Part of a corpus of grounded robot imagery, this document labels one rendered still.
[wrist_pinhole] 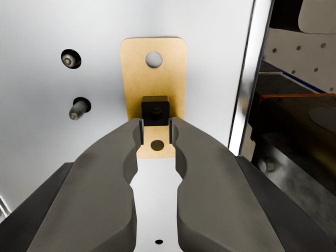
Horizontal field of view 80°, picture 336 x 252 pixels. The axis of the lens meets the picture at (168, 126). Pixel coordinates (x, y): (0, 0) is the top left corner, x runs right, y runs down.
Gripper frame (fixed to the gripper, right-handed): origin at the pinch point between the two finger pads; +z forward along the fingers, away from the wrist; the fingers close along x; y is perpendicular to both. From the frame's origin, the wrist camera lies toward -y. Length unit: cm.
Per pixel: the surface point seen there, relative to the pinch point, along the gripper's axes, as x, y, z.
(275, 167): 9.3, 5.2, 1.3
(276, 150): 9.2, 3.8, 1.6
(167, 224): 0.7, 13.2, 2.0
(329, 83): 39, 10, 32
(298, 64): 30.4, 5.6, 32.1
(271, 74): 17.6, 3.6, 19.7
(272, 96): 12.5, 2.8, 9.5
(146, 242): -1.7, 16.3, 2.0
